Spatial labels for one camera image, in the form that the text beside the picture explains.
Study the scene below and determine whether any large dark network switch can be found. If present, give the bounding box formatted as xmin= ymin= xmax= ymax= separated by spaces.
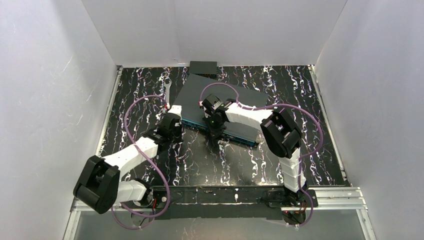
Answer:
xmin=173 ymin=74 xmax=269 ymax=148

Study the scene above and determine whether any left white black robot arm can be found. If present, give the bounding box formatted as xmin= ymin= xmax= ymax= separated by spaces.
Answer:
xmin=73 ymin=113 xmax=182 ymax=214

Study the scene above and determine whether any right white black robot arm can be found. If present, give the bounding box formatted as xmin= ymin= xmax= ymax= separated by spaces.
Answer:
xmin=199 ymin=99 xmax=306 ymax=193

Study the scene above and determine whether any silver open-end wrench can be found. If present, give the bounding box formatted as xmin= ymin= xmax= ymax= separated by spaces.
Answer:
xmin=164 ymin=80 xmax=172 ymax=105

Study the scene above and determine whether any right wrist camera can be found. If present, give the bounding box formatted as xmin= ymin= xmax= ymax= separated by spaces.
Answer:
xmin=201 ymin=94 xmax=224 ymax=116

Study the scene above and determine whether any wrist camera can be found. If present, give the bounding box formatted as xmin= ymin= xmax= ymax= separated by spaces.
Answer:
xmin=201 ymin=94 xmax=224 ymax=116
xmin=168 ymin=104 xmax=182 ymax=118

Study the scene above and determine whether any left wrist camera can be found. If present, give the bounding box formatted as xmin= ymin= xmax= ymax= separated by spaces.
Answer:
xmin=168 ymin=104 xmax=182 ymax=118

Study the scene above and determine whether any small black switch box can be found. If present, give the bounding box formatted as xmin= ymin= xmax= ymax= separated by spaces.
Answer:
xmin=189 ymin=61 xmax=218 ymax=79

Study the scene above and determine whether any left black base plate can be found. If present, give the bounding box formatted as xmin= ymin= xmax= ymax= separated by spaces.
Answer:
xmin=124 ymin=186 xmax=168 ymax=209

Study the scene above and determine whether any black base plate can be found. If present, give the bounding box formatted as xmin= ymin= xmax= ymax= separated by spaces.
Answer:
xmin=256 ymin=185 xmax=319 ymax=208
xmin=124 ymin=186 xmax=168 ymax=209

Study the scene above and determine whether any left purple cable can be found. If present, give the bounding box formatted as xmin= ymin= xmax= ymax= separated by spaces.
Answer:
xmin=110 ymin=95 xmax=172 ymax=230

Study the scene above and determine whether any purple cable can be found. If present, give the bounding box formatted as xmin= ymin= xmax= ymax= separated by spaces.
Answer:
xmin=199 ymin=82 xmax=324 ymax=227
xmin=110 ymin=95 xmax=172 ymax=230

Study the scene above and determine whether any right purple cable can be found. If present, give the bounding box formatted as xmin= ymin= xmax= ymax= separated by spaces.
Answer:
xmin=199 ymin=82 xmax=324 ymax=227

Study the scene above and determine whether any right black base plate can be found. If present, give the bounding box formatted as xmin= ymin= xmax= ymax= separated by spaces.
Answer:
xmin=256 ymin=185 xmax=319 ymax=208

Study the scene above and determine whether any aluminium front rail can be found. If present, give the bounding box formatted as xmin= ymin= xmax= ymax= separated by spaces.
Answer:
xmin=70 ymin=187 xmax=369 ymax=212

